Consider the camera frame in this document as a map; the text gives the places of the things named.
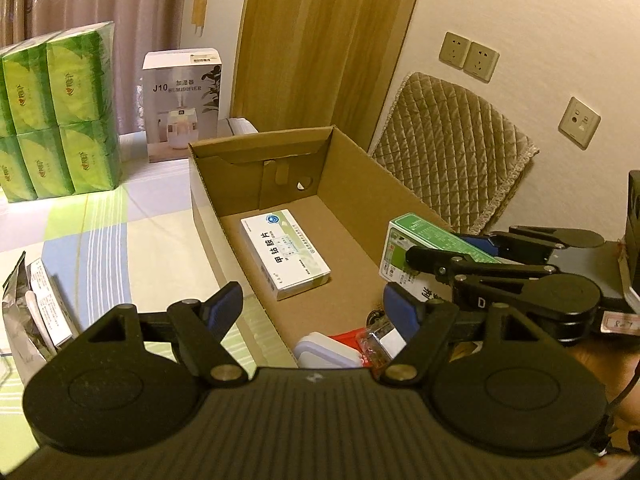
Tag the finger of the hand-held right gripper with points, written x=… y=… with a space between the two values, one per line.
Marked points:
x=525 y=240
x=430 y=257

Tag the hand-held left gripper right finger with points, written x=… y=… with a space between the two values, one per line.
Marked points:
x=400 y=307

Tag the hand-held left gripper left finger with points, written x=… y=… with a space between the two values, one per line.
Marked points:
x=225 y=307

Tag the green box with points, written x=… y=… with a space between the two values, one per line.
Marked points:
x=425 y=227

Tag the clear plastic packet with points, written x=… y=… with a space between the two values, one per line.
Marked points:
x=375 y=349

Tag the red snack packet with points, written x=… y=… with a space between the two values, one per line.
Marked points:
x=345 y=339

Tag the white medicine box blue logo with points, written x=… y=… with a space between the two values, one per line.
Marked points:
x=285 y=255

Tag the brown cardboard box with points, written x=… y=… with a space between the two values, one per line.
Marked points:
x=350 y=230

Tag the translucent white plastic container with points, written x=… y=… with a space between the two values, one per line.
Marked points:
x=320 y=352

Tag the white medicine box red print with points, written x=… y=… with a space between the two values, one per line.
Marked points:
x=50 y=305

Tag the checked cloth desktop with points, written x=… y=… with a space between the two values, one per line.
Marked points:
x=150 y=240

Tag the person's right hand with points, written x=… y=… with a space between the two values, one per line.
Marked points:
x=605 y=355

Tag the quilted chair cushion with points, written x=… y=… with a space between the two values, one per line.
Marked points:
x=450 y=150

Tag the silver foil packet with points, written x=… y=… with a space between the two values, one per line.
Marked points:
x=20 y=320

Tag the white humidifier box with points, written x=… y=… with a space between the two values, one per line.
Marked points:
x=175 y=100

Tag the wooden door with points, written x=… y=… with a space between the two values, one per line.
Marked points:
x=320 y=45

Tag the green tissue multipack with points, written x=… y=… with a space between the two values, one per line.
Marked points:
x=65 y=110

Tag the beige round-port wall socket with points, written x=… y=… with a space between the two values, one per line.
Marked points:
x=579 y=121

